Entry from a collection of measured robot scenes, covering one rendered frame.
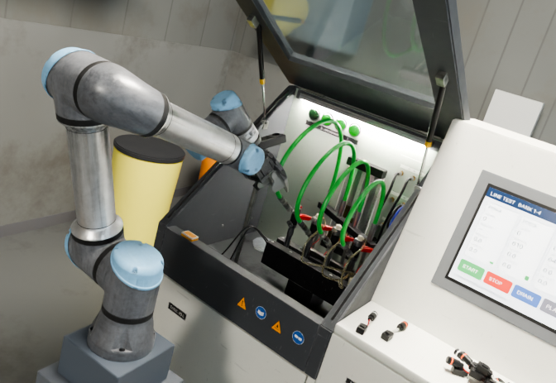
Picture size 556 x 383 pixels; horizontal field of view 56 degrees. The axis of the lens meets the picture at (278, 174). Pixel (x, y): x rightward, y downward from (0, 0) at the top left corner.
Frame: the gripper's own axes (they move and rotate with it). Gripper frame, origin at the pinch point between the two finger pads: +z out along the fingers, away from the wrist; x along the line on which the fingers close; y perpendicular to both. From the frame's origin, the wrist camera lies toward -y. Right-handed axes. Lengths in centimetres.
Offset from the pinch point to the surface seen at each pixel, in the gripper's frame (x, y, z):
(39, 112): -211, -4, -1
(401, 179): 11.6, -36.0, 29.2
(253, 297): 2.7, 28.9, 17.9
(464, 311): 50, -1, 37
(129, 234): -177, 10, 81
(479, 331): 55, 1, 40
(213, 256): -13.8, 25.7, 9.6
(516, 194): 56, -29, 18
